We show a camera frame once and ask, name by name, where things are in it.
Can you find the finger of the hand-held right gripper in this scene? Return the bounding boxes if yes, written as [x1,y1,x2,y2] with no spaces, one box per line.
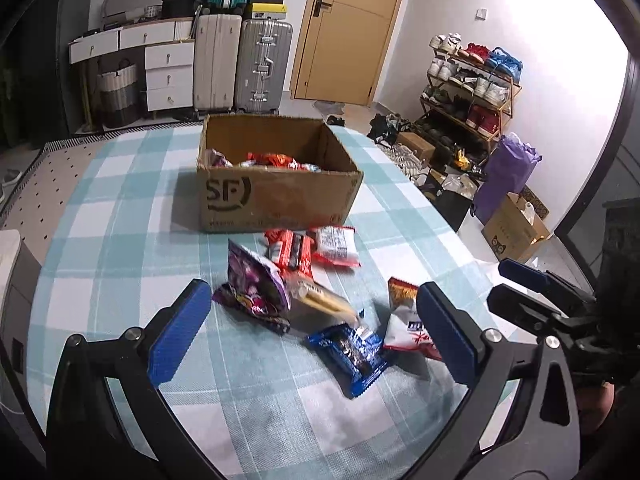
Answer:
[498,258,598,311]
[486,284,597,343]

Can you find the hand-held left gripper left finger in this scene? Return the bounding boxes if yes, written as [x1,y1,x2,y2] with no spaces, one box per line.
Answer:
[47,279,217,480]

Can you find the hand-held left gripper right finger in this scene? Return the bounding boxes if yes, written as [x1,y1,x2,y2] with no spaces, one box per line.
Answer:
[416,281,583,480]

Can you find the blue cookie packet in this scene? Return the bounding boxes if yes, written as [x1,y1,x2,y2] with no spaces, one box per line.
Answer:
[305,322,397,400]

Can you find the clear biscuit packet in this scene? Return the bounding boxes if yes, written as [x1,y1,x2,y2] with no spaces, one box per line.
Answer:
[285,280,364,327]

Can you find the red wafer packet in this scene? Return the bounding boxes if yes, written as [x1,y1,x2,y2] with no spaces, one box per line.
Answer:
[263,228,316,281]

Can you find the white red snack packet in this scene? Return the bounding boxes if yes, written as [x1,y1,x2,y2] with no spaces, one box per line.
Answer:
[307,225,362,270]

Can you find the red chip bag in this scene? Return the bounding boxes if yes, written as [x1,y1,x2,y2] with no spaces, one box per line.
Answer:
[246,152,301,171]

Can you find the person's right hand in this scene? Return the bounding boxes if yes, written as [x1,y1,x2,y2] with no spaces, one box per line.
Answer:
[575,386,616,433]

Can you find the cat print cardboard box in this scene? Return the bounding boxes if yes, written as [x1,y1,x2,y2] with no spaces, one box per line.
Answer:
[481,192,551,264]

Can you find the purple bag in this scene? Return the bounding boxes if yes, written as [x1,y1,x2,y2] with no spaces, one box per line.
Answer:
[472,132,544,224]

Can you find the black paper bag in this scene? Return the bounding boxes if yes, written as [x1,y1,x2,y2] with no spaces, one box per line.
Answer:
[419,170,482,232]

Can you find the wooden shoe rack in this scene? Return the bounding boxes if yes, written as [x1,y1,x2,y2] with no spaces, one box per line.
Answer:
[419,35,524,171]

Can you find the small brown cardboard box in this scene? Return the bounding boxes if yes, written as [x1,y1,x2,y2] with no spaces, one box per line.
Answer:
[397,131,436,162]

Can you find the shoe rack with shoes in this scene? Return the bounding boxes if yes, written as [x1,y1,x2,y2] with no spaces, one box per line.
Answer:
[421,33,523,161]

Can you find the pile of loose shoes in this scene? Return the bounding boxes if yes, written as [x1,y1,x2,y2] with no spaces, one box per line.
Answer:
[325,112,432,182]

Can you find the patterned rug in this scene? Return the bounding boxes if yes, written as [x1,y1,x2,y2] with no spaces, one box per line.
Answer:
[0,120,206,233]

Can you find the grey slippers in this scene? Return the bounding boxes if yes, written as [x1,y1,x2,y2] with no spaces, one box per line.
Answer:
[0,170,24,202]

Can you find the woven laundry basket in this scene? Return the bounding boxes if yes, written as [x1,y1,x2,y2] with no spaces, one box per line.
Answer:
[97,57,139,129]

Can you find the white drawer desk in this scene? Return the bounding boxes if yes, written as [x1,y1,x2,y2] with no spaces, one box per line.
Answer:
[68,17,197,114]

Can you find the beige suitcase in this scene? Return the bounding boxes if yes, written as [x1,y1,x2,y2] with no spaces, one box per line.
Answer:
[192,10,243,113]

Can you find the silver suitcase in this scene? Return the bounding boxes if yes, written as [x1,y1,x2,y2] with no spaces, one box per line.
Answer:
[234,17,294,115]

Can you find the wooden door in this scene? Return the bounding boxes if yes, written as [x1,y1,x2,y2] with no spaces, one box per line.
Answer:
[290,0,413,107]

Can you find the yellow white shoe box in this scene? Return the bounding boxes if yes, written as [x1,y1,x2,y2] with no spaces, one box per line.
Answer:
[245,3,289,21]

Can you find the dark grey refrigerator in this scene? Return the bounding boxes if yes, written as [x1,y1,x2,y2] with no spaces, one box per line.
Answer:
[52,0,97,131]

